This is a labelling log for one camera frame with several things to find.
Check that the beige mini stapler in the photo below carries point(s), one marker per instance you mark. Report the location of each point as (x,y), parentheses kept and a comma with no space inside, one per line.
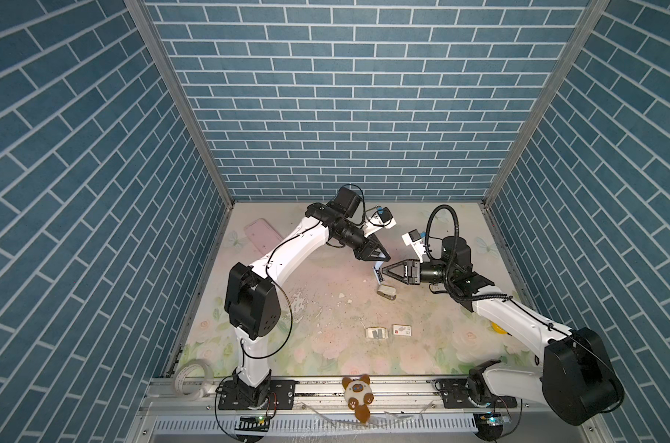
(387,292)

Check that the yellow tape roll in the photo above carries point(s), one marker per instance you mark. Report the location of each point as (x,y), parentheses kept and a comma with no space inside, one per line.
(498,329)

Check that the staple box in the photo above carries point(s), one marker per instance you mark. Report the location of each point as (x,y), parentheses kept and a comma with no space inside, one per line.
(402,330)

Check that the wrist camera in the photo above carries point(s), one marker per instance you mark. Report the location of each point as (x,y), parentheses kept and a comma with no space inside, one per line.
(381,217)
(413,239)

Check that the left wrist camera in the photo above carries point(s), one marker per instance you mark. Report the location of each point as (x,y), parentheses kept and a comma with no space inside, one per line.
(381,217)

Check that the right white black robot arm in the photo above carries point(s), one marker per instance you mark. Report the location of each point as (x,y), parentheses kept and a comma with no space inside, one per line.
(572,373)

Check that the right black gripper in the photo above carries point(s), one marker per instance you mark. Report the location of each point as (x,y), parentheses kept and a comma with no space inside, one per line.
(409,270)

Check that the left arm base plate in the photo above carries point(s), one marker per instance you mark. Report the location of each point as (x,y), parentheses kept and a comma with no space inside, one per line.
(236,395)

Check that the blue mini stapler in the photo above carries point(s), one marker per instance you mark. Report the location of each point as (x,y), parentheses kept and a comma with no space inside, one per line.
(378,273)

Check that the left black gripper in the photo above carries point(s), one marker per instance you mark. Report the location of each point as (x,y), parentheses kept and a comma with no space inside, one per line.
(364,250)

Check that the staple box tray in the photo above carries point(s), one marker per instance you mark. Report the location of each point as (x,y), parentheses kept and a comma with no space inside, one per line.
(377,333)

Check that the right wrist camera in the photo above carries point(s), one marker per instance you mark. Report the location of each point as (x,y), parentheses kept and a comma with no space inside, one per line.
(413,239)

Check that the aluminium front rail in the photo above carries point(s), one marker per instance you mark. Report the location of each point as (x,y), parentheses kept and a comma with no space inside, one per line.
(323,394)

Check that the pink rectangular case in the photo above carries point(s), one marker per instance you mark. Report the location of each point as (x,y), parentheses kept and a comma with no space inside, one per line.
(262,236)

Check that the panda plush toy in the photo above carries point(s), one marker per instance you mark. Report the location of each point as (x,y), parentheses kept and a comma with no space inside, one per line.
(358,396)

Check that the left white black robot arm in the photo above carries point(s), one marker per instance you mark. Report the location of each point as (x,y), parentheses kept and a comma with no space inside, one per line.
(252,293)

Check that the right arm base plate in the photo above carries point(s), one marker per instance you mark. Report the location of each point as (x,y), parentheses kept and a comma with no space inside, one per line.
(461,393)

